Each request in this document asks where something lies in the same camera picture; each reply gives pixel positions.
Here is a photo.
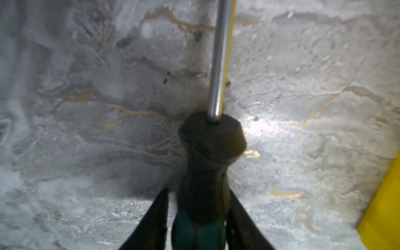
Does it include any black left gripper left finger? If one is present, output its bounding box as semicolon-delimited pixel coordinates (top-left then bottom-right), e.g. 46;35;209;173
119;189;169;250

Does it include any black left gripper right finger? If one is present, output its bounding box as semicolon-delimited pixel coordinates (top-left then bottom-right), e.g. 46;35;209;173
226;189;275;250

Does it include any green black handled screwdriver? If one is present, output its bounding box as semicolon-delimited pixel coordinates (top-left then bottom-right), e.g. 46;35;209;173
171;1;246;250

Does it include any yellow plastic bin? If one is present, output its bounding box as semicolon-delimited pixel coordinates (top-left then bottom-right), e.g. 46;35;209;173
357;155;400;250

